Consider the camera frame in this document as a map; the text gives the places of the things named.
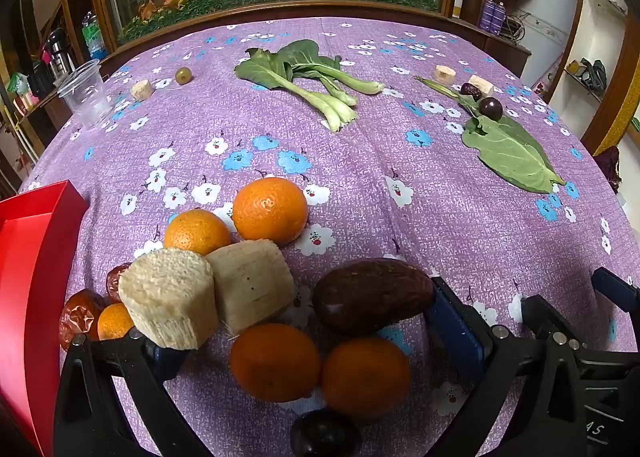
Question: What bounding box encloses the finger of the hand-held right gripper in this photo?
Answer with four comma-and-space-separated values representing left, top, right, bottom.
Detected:
515, 294, 572, 339
591, 266, 640, 319

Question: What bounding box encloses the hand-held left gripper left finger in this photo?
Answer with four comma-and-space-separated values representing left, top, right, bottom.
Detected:
52, 328, 211, 457

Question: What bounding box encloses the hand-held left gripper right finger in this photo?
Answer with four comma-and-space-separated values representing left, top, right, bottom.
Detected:
425, 277, 591, 457

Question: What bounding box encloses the large peeled sugarcane piece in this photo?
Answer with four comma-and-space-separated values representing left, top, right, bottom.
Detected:
206, 238, 296, 334
118, 247, 220, 351

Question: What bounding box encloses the small orange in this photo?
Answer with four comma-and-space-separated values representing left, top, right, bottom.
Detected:
97, 303, 135, 341

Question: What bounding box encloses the dark brown wrinkled fruit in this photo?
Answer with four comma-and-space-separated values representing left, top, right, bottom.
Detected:
313, 258, 435, 336

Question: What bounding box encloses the large orange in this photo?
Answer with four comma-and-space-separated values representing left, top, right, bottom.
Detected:
232, 177, 309, 244
229, 323, 322, 404
321, 337, 412, 420
163, 208, 233, 257

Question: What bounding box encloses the red box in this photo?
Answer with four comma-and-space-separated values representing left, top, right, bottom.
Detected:
0, 180, 91, 457

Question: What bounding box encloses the dark purple plum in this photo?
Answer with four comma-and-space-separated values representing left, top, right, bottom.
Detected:
291, 409, 362, 457
478, 96, 503, 121

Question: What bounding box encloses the purple floral tablecloth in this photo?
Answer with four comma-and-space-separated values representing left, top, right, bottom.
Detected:
20, 17, 632, 457

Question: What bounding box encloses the large green leaf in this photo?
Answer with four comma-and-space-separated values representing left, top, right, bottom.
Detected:
461, 114, 567, 194

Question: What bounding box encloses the black bag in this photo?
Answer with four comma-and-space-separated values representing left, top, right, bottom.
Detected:
580, 57, 609, 94

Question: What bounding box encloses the thin green stalk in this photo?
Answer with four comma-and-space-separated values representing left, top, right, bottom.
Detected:
415, 76, 481, 114

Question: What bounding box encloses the wooden side cabinet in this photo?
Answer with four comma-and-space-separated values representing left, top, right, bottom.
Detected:
477, 30, 533, 79

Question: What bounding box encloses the clear plastic cup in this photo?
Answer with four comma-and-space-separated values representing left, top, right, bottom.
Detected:
57, 58, 112, 130

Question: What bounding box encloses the bok choy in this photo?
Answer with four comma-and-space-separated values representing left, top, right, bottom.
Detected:
235, 40, 385, 133

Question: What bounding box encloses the metal thermos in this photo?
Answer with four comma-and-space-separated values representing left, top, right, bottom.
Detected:
44, 28, 77, 81

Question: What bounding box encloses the plastic water bottle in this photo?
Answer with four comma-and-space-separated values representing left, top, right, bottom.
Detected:
81, 12, 109, 61

